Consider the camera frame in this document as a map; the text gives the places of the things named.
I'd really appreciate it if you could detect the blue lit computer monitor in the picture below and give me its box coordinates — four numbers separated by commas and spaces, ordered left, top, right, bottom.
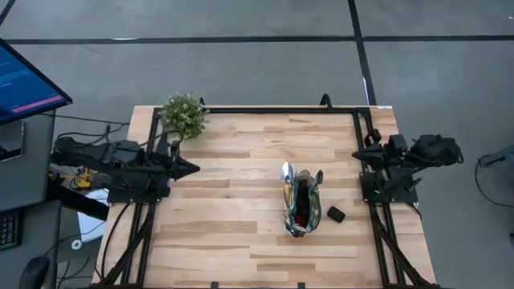
0, 38, 74, 126

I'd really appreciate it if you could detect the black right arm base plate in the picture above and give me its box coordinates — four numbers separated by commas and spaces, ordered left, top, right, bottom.
359, 170, 419, 204

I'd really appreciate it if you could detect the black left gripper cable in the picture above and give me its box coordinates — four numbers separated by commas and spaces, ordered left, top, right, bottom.
138, 128, 182, 148

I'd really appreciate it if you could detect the black aluminium table frame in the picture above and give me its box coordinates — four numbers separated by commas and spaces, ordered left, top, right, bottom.
91, 92, 443, 289

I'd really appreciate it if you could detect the green potted plant black pot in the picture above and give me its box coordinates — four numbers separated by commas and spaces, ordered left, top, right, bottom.
159, 91, 210, 141

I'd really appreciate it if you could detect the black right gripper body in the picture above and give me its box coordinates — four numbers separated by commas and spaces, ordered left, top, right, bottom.
363, 127, 410, 193

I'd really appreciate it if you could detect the black cable bundle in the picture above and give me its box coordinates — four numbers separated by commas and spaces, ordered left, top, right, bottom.
54, 122, 132, 148

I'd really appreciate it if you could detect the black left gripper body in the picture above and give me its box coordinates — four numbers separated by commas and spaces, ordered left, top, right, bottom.
156, 134, 184, 197

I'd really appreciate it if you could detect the beige green gardening bag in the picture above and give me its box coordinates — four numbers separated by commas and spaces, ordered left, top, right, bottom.
282, 168, 324, 239

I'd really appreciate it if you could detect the yellow cable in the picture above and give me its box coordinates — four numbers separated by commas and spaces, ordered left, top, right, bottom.
47, 167, 94, 190

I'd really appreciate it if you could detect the small black case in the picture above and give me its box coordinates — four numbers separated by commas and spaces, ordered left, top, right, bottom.
326, 206, 347, 225

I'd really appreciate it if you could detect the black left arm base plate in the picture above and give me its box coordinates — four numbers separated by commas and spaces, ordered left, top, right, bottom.
106, 172, 165, 204

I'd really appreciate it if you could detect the silver monitor stand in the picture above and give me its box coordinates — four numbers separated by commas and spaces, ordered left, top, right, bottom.
0, 120, 26, 162

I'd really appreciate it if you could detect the grey desk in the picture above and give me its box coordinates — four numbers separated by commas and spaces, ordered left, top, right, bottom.
0, 110, 57, 214

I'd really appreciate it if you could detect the black computer mouse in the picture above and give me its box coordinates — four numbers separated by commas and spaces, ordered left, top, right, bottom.
18, 255, 51, 289

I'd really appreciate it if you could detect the black keyboard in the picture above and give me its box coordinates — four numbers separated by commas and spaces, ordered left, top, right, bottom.
0, 210, 23, 252

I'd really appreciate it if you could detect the white paper sheet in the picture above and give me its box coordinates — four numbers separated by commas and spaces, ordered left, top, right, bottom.
75, 189, 111, 243

